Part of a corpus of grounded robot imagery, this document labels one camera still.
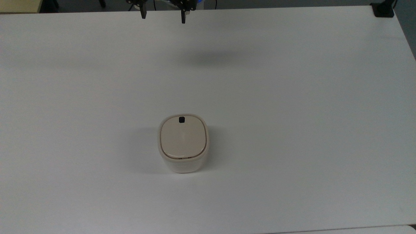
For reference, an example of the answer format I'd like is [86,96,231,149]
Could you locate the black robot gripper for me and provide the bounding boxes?
[126,0,197,24]

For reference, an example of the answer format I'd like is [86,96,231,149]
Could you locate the beige trash bin lid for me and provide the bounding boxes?
[160,115,207,159]

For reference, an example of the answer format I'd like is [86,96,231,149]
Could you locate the white trash bin body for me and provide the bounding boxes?
[158,113,210,173]

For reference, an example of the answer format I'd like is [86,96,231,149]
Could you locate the beige wooden furniture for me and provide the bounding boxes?
[0,0,43,14]

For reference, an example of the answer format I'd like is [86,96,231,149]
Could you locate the black table clamp mount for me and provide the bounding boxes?
[370,0,397,18]

